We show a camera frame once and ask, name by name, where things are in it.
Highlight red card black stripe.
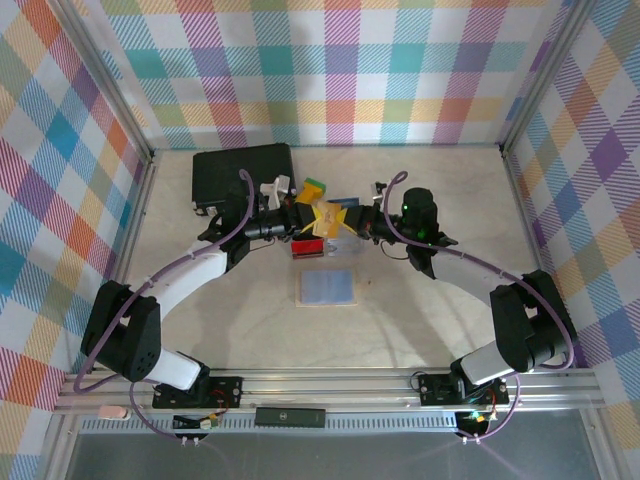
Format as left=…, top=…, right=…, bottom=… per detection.
left=290, top=239, right=325, bottom=261

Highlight clear acrylic card stand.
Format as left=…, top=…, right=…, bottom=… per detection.
left=288, top=198, right=365, bottom=262

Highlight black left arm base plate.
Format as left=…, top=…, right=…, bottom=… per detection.
left=152, top=375, right=245, bottom=410

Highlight beige card holder blue sleeves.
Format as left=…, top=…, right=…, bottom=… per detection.
left=294, top=269, right=360, bottom=309

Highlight black bar device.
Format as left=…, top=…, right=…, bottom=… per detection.
left=253, top=407, right=327, bottom=429

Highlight aluminium right frame post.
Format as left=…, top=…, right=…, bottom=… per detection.
left=498, top=0, right=600, bottom=154

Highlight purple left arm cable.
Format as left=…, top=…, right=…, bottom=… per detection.
left=73, top=168, right=251, bottom=444

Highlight aluminium left side rail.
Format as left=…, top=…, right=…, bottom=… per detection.
left=83, top=152, right=162, bottom=374

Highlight aluminium frame post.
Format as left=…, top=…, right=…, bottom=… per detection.
left=47, top=0, right=156, bottom=161
left=498, top=0, right=600, bottom=154

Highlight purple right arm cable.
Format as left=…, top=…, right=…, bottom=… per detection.
left=380, top=171, right=576, bottom=444

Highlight slotted metal cable duct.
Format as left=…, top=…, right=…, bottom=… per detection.
left=79, top=413, right=496, bottom=434

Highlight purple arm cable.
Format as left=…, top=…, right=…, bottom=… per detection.
left=73, top=168, right=251, bottom=444
left=380, top=171, right=576, bottom=444

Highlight black carrying case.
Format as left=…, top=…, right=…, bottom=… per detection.
left=192, top=143, right=295, bottom=217

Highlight aluminium left frame post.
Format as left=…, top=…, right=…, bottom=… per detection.
left=47, top=0, right=156, bottom=161

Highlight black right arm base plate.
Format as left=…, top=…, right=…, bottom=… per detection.
left=417, top=372, right=510, bottom=407

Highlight aluminium mounting rail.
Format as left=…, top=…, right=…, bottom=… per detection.
left=54, top=368, right=601, bottom=414

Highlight small controller board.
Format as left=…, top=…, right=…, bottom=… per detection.
left=172, top=412, right=222, bottom=432
left=457, top=410, right=495, bottom=432

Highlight yellow toy piece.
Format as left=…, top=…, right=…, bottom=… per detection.
left=313, top=199, right=342, bottom=239

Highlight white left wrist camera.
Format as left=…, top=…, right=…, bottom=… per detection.
left=258, top=173, right=293, bottom=208

